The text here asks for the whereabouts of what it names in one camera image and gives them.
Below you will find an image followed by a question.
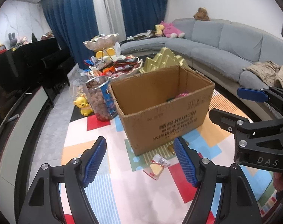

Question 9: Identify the black television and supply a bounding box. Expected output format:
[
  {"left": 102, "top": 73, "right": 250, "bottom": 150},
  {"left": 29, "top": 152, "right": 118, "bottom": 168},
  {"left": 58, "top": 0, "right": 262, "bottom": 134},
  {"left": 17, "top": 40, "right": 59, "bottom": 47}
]
[{"left": 0, "top": 50, "right": 31, "bottom": 126}]

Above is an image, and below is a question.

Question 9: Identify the grey rabbit plush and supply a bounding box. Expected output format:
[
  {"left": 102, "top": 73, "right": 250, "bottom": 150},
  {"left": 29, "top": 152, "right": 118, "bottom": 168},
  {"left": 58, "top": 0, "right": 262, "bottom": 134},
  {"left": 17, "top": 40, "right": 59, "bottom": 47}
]
[{"left": 8, "top": 32, "right": 17, "bottom": 48}]

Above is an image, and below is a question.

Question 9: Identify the black piano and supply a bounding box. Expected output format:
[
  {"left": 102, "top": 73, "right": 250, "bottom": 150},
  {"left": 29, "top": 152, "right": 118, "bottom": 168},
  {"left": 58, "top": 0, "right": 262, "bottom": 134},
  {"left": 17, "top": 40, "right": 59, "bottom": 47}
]
[{"left": 12, "top": 38, "right": 75, "bottom": 101}]

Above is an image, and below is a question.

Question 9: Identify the clear packet yellow cake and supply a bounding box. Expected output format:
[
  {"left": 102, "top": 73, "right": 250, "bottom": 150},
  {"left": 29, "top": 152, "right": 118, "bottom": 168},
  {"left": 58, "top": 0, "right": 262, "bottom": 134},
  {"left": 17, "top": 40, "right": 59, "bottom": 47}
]
[{"left": 142, "top": 153, "right": 170, "bottom": 180}]

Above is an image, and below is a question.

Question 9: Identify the yellow bear figurine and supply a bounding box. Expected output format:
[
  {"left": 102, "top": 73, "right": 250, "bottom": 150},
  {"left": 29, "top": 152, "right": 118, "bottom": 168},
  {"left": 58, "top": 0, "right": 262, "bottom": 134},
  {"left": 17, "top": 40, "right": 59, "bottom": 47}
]
[{"left": 74, "top": 95, "right": 93, "bottom": 117}]

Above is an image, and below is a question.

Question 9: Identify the blue curtain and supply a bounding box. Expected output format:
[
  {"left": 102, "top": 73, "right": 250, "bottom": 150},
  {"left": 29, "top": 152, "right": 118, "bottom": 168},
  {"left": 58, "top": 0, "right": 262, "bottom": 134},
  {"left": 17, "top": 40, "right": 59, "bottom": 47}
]
[
  {"left": 40, "top": 0, "right": 99, "bottom": 70},
  {"left": 120, "top": 0, "right": 168, "bottom": 37}
]

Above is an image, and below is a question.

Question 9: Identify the red plum candy packet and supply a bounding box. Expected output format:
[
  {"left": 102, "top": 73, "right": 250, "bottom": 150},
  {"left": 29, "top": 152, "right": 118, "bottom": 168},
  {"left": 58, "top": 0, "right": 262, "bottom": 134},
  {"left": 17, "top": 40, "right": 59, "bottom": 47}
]
[{"left": 175, "top": 93, "right": 189, "bottom": 99}]

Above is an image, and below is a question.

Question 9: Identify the gold lid candy container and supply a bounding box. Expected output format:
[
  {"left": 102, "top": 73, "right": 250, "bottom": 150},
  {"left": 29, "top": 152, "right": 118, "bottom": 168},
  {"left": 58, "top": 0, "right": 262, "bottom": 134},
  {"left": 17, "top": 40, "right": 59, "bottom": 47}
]
[{"left": 139, "top": 47, "right": 189, "bottom": 73}]

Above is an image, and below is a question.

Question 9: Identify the pink plush toy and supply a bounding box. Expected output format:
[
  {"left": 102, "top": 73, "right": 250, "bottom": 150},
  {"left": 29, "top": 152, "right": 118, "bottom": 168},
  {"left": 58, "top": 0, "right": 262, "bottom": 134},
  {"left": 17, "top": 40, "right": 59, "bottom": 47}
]
[{"left": 160, "top": 21, "right": 185, "bottom": 38}]

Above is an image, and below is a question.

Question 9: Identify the brown cardboard box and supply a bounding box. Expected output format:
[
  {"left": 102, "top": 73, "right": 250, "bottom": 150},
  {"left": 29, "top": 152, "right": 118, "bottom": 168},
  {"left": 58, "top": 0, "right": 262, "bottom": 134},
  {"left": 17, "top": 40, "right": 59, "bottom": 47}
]
[{"left": 109, "top": 66, "right": 215, "bottom": 156}]

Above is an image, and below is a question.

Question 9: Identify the beige jacket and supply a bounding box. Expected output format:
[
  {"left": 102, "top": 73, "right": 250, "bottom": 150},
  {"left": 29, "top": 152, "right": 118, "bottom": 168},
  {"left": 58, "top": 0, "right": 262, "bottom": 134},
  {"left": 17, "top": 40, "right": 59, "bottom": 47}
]
[{"left": 243, "top": 61, "right": 283, "bottom": 89}]

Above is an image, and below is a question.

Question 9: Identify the yellow plush toy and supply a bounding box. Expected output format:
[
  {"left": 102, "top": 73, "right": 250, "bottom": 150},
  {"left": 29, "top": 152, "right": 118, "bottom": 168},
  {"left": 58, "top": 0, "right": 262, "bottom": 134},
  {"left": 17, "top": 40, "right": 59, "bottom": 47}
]
[{"left": 155, "top": 24, "right": 165, "bottom": 37}]

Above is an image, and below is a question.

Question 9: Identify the blue curtain right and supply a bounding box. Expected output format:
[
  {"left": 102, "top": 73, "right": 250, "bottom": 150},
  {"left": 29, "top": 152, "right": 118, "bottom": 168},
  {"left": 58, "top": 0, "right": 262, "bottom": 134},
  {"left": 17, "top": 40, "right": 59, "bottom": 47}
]
[{"left": 120, "top": 0, "right": 168, "bottom": 37}]

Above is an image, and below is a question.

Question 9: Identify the brown teddy bear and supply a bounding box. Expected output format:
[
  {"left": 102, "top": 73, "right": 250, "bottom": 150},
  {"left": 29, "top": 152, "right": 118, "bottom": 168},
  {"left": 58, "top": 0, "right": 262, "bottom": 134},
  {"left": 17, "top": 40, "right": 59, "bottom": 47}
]
[{"left": 193, "top": 7, "right": 210, "bottom": 21}]

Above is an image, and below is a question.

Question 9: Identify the colourful patchwork table mat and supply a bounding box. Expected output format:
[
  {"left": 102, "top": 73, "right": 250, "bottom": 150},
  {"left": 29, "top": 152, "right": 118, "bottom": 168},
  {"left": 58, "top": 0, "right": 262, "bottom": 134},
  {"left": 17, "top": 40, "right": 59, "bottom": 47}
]
[{"left": 61, "top": 90, "right": 279, "bottom": 223}]

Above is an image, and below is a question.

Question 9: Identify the grey tv cabinet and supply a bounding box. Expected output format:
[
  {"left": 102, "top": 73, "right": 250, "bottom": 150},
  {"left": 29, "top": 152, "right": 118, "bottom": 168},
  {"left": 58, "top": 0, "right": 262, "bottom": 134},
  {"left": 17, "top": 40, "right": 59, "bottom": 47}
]
[{"left": 0, "top": 87, "right": 51, "bottom": 223}]

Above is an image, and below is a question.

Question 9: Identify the clear jar of nuts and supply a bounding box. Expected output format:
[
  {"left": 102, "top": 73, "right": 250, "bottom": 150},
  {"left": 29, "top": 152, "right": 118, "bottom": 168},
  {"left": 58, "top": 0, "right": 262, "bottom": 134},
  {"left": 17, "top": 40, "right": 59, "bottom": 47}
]
[{"left": 83, "top": 76, "right": 117, "bottom": 121}]

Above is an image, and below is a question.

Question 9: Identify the person right hand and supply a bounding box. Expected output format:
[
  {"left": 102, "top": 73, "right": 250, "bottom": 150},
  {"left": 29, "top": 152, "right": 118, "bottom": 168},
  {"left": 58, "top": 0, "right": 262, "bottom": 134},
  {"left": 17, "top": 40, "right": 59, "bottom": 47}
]
[{"left": 273, "top": 172, "right": 283, "bottom": 192}]

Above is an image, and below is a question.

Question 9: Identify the tray of assorted snacks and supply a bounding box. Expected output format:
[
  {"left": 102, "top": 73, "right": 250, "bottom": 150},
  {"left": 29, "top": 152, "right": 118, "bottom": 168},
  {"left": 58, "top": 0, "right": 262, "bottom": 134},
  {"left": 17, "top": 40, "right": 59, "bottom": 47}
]
[{"left": 84, "top": 48, "right": 143, "bottom": 79}]

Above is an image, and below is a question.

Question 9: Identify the gold snack packet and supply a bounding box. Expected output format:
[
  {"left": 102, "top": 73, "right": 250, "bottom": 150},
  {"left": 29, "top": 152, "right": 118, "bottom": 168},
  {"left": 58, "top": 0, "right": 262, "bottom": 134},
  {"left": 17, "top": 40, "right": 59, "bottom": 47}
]
[{"left": 168, "top": 139, "right": 189, "bottom": 155}]

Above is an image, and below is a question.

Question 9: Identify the white lotus shaped bowl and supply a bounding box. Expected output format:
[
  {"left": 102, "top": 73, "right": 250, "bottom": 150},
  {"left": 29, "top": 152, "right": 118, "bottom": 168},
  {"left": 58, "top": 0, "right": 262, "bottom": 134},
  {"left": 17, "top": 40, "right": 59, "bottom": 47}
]
[{"left": 83, "top": 33, "right": 119, "bottom": 52}]

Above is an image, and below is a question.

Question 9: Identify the blue curtain left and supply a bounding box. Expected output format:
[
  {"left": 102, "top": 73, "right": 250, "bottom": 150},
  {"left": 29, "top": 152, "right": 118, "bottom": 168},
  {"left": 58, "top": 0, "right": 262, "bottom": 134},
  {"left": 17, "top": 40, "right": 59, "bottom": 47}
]
[{"left": 40, "top": 0, "right": 99, "bottom": 70}]

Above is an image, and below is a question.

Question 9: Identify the grey sectional sofa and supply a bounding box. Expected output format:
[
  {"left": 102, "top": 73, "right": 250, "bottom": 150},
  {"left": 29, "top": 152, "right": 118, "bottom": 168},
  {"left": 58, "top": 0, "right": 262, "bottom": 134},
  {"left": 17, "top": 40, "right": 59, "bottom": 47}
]
[{"left": 120, "top": 18, "right": 283, "bottom": 122}]

